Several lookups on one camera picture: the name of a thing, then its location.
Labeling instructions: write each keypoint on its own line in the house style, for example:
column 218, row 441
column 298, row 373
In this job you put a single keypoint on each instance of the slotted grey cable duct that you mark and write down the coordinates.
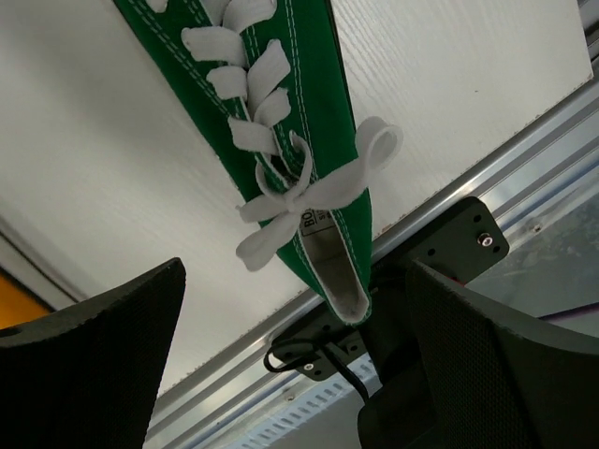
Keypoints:
column 304, row 415

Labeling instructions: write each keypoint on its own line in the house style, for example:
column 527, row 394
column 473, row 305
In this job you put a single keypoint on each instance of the aluminium mounting rail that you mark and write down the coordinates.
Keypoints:
column 521, row 228

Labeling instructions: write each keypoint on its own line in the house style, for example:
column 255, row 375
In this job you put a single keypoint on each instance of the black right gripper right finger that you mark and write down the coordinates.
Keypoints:
column 500, row 378

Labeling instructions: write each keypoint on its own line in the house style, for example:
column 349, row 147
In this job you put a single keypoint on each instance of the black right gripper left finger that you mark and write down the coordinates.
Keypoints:
column 88, row 376

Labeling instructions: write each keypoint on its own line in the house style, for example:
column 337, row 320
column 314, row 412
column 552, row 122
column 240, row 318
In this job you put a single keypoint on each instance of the orange right sneaker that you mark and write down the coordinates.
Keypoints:
column 19, row 304

